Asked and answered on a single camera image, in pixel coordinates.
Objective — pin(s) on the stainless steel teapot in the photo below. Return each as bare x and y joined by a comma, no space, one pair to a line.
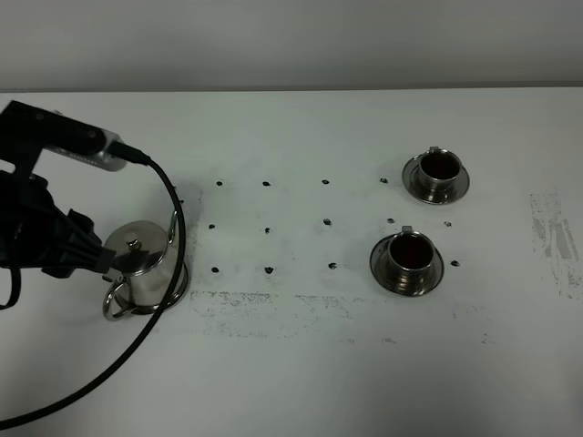
139,246

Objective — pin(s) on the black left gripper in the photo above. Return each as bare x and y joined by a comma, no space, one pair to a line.
36,234

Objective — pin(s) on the near stainless steel teacup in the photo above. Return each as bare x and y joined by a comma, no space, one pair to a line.
410,256

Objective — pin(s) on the stainless steel saucer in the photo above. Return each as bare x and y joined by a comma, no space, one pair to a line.
378,265
436,197

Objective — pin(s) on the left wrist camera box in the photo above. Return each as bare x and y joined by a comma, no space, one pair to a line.
26,131

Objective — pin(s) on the far stainless steel teacup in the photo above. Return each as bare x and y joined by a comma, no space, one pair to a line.
438,168

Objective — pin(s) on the near stainless steel saucer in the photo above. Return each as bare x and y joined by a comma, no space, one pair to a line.
378,265

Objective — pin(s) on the far stainless steel saucer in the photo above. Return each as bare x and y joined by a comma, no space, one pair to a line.
436,197

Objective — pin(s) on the stainless steel teacup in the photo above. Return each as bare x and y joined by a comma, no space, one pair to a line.
410,256
438,168

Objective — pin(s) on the steel teapot saucer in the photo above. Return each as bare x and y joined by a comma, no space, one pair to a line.
147,289

